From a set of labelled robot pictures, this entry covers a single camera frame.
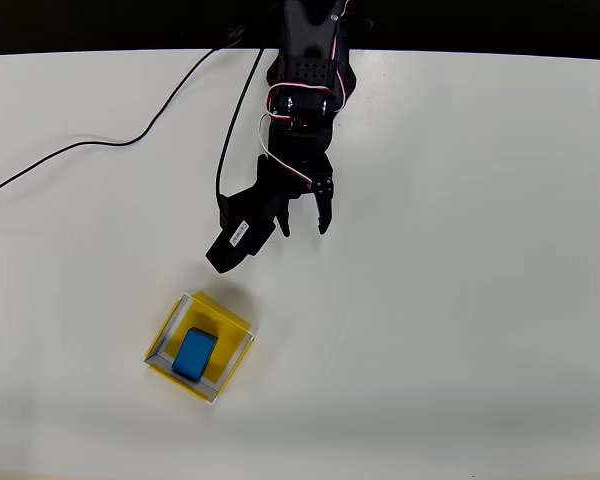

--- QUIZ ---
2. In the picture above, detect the yellow square tray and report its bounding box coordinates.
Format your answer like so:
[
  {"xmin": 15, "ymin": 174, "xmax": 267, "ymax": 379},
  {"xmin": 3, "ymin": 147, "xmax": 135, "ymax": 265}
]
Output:
[{"xmin": 143, "ymin": 290, "xmax": 257, "ymax": 406}]

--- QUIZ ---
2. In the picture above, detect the black webcam cable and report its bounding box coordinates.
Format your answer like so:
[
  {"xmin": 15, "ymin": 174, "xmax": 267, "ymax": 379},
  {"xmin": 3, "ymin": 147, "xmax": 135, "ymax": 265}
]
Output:
[{"xmin": 0, "ymin": 24, "xmax": 267, "ymax": 217}]

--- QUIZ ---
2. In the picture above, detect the white and red servo wire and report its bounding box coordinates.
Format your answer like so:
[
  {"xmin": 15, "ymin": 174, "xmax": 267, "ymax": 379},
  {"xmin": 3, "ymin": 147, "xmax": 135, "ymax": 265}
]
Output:
[{"xmin": 257, "ymin": 0, "xmax": 354, "ymax": 190}]

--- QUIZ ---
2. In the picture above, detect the blue rectangular block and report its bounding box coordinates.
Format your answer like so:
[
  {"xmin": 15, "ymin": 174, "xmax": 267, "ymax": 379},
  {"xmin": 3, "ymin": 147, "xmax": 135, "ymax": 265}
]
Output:
[{"xmin": 171, "ymin": 326, "xmax": 220, "ymax": 383}]

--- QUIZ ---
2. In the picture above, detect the black webcam on bracket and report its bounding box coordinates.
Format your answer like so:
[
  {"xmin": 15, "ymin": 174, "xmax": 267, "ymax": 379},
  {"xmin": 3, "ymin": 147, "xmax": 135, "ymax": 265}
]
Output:
[{"xmin": 204, "ymin": 187, "xmax": 281, "ymax": 275}]

